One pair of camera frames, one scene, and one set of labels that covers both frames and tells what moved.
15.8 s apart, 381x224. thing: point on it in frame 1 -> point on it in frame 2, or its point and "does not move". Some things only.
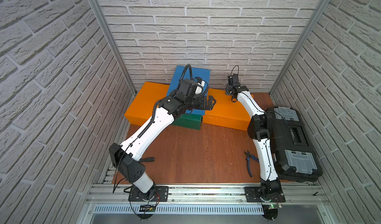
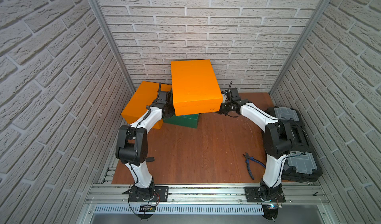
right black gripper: (228, 89) -> (225, 113)
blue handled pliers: (247, 158) does not move
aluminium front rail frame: (117, 194) does not move
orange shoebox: (141, 108) does not move
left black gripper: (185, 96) -> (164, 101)
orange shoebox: (225, 113) -> (195, 88)
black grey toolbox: (294, 153) does not move
